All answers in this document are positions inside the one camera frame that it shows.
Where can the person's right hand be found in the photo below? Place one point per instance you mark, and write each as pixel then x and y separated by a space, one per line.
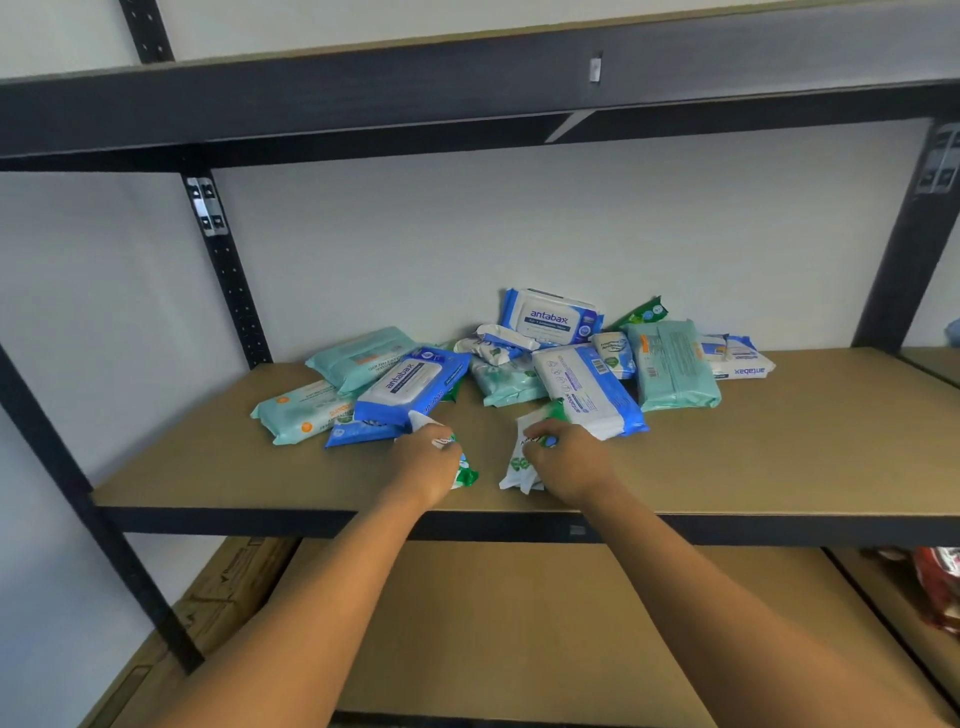
pixel 574 466

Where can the person's left hand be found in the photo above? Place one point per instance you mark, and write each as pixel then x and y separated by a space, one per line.
pixel 421 466

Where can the person's right fingers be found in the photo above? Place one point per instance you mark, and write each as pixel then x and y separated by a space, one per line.
pixel 541 433

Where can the person's left fingers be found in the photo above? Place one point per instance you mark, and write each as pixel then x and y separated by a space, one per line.
pixel 445 441

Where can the small white green wipes pouch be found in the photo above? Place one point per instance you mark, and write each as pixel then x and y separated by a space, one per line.
pixel 520 466
pixel 466 474

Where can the person's left forearm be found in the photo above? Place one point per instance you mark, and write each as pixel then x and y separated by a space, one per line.
pixel 315 615

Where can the person's right forearm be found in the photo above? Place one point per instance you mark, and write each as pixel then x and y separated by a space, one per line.
pixel 712 622

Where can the pile of wet wipe packets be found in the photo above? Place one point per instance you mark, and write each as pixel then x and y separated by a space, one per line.
pixel 585 382

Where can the brown cardboard box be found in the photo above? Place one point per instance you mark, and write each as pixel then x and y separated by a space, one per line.
pixel 202 615

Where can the black metal shelving rack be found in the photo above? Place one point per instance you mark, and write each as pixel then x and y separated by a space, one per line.
pixel 300 112

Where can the small metal beam clip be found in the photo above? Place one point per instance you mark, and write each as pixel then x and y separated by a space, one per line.
pixel 595 67

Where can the adjacent wooden shelf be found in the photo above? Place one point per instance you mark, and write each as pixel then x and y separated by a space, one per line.
pixel 934 364

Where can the red white plastic bag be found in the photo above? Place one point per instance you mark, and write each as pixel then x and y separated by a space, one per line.
pixel 941 589

